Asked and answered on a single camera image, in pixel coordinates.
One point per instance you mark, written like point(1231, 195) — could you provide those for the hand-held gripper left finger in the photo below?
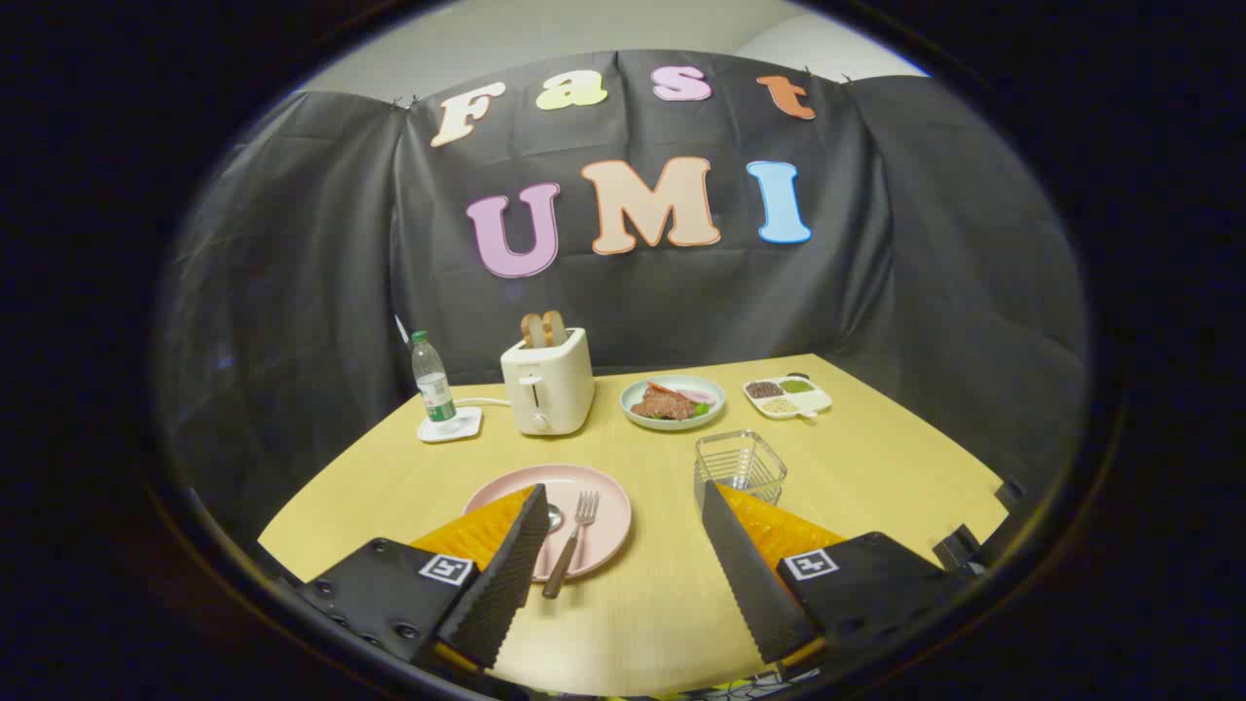
point(506, 574)

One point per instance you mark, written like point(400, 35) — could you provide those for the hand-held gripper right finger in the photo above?
point(750, 574)

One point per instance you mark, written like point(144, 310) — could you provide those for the pink plate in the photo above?
point(605, 531)

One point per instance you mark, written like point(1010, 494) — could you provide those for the metal drainer basket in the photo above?
point(742, 465)

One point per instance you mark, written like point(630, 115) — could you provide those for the white square coaster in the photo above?
point(467, 424)

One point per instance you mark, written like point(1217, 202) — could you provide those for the pink ham slice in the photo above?
point(698, 396)

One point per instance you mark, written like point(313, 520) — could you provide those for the white divided grain tray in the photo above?
point(813, 399)

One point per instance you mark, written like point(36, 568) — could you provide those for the brown meat piece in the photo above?
point(664, 406)

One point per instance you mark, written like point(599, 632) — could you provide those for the cream toaster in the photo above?
point(560, 385)

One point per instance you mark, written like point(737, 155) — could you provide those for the pale green plate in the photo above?
point(633, 409)

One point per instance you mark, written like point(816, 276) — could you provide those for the clear water bottle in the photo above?
point(433, 385)

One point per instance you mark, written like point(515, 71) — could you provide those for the red tomato slice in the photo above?
point(662, 389)

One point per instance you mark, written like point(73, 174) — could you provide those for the black table clamp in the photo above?
point(1010, 493)
point(959, 547)

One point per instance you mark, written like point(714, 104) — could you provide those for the toast slice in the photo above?
point(532, 331)
point(556, 327)

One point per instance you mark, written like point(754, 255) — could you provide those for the black backdrop cloth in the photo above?
point(311, 243)

